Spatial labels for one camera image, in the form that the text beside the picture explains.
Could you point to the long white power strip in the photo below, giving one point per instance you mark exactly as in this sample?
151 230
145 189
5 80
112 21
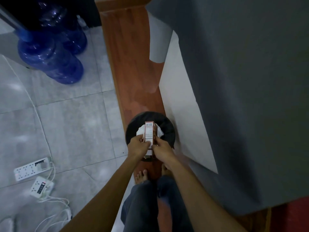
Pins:
29 169

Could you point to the person's grey trousers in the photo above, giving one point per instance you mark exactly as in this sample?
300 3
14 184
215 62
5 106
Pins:
140 207

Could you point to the person's right hand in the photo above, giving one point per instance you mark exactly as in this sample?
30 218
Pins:
164 152

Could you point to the table with grey cloth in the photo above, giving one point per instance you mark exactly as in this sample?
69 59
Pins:
253 94

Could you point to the person's foot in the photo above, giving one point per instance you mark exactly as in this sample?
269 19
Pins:
166 171
141 176

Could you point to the blue water jug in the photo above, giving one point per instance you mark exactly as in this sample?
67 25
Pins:
53 60
74 38

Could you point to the person's right forearm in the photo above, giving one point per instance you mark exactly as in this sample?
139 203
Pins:
200 200

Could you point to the person's left hand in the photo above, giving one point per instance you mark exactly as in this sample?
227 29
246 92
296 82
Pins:
137 148

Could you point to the brown cookie box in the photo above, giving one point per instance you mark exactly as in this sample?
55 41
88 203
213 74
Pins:
150 130

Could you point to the clear plastic bottle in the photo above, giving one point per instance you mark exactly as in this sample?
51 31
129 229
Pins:
82 22

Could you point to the black trash bin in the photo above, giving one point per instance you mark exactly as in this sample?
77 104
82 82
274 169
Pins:
166 125

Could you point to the person's right foot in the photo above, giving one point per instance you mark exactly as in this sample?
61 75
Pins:
166 171

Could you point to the person's left forearm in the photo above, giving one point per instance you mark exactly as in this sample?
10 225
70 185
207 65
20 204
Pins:
103 198

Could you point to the person's left foot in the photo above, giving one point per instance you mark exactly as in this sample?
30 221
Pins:
141 176

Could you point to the white tissues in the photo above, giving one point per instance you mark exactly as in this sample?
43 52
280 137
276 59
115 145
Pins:
140 130

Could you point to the white power strip with display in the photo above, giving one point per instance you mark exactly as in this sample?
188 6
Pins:
41 187

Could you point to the red chair with gold frame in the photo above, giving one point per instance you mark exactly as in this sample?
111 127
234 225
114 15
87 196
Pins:
292 215

